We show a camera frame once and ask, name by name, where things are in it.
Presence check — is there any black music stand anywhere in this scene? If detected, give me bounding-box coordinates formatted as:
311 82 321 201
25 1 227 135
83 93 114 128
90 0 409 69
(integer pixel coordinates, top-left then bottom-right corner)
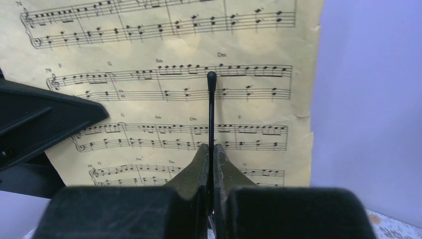
0 71 217 198

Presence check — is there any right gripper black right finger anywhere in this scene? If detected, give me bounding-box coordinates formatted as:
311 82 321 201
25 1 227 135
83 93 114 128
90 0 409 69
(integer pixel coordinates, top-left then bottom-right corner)
213 144 375 239

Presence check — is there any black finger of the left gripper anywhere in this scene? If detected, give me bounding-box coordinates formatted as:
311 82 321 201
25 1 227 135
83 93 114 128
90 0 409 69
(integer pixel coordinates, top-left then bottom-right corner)
0 79 109 171

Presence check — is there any yellow sheet music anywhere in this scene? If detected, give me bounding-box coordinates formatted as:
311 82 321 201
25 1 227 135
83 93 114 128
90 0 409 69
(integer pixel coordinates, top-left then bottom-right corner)
0 0 324 187

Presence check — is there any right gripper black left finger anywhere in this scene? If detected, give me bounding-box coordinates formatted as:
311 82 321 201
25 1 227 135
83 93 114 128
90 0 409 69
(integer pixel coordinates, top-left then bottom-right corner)
33 144 210 239

